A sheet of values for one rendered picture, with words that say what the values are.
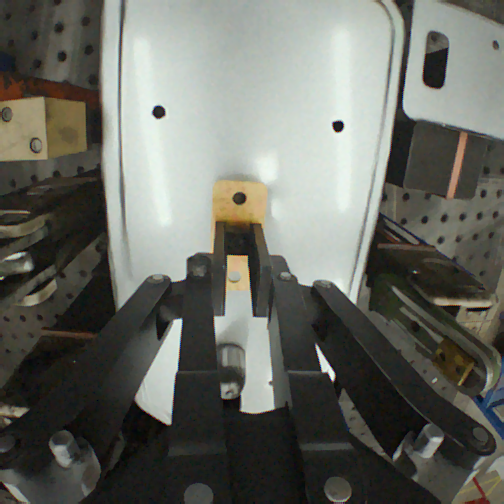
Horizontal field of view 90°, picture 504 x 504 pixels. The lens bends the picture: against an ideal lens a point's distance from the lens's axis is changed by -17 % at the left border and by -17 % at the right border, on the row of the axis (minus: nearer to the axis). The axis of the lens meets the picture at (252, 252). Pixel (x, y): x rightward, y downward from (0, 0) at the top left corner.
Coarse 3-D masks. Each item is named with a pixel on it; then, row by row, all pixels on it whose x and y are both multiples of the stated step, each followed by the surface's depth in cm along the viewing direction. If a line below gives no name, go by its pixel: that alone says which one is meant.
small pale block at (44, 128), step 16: (0, 112) 13; (16, 112) 13; (32, 112) 13; (48, 112) 14; (64, 112) 15; (80, 112) 17; (96, 112) 20; (0, 128) 13; (16, 128) 13; (32, 128) 14; (48, 128) 14; (64, 128) 16; (80, 128) 18; (96, 128) 21; (0, 144) 14; (16, 144) 14; (32, 144) 14; (48, 144) 14; (64, 144) 16; (80, 144) 18
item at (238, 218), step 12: (228, 180) 20; (216, 192) 20; (228, 192) 20; (252, 192) 20; (264, 192) 20; (216, 204) 21; (228, 204) 21; (252, 204) 21; (264, 204) 21; (216, 216) 21; (228, 216) 21; (240, 216) 21; (252, 216) 21; (264, 216) 21; (228, 228) 21; (240, 228) 21; (228, 240) 21; (228, 252) 21; (240, 252) 21; (228, 264) 22; (240, 264) 22; (228, 288) 23; (240, 288) 23
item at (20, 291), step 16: (0, 240) 15; (16, 240) 15; (32, 240) 16; (0, 256) 14; (32, 272) 17; (48, 272) 18; (0, 288) 15; (16, 288) 15; (32, 288) 17; (0, 304) 14
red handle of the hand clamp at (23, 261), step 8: (24, 248) 16; (16, 256) 16; (24, 256) 16; (32, 256) 17; (0, 264) 15; (8, 264) 16; (16, 264) 16; (24, 264) 16; (32, 264) 17; (0, 272) 15; (8, 272) 16; (16, 272) 16; (24, 272) 16
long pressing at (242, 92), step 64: (128, 0) 16; (192, 0) 17; (256, 0) 17; (320, 0) 17; (384, 0) 18; (128, 64) 18; (192, 64) 19; (256, 64) 19; (320, 64) 19; (384, 64) 19; (128, 128) 20; (192, 128) 20; (256, 128) 21; (320, 128) 21; (384, 128) 21; (128, 192) 22; (192, 192) 22; (320, 192) 23; (128, 256) 24; (320, 256) 25; (256, 320) 27; (256, 384) 30
